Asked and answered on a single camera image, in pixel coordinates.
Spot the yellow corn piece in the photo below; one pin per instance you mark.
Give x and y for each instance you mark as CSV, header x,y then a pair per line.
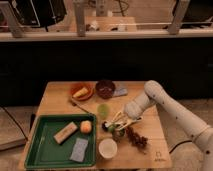
x,y
80,92

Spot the orange round fruit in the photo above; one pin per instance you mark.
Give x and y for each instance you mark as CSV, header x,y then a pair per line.
x,y
86,127

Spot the white cup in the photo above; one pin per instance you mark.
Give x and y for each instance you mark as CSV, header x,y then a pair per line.
x,y
108,148

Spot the green pepper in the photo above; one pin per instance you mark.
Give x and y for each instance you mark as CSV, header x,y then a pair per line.
x,y
111,128

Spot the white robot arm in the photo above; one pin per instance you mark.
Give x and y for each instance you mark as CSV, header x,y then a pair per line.
x,y
200,133

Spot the orange plate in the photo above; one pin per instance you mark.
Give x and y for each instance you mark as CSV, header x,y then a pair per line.
x,y
77,86

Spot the dark brown bowl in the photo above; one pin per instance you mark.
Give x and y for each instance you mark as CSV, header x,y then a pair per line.
x,y
105,88

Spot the grey cloth piece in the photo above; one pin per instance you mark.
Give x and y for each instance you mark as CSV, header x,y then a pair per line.
x,y
120,92

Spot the metal fork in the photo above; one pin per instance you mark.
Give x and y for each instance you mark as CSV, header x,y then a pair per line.
x,y
75,104

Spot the green plastic tray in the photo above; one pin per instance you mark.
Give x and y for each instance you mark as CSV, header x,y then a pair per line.
x,y
54,139

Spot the bunch of dark grapes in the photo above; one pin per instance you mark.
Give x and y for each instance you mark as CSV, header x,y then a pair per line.
x,y
140,142

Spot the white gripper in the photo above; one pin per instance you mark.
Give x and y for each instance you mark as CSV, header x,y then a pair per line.
x,y
133,109

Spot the light green round lid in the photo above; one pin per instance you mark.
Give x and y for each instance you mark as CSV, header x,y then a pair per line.
x,y
103,110

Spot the tan wooden block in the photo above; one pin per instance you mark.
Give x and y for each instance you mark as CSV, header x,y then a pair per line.
x,y
64,133

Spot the grey sponge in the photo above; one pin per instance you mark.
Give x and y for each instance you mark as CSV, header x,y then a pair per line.
x,y
79,148

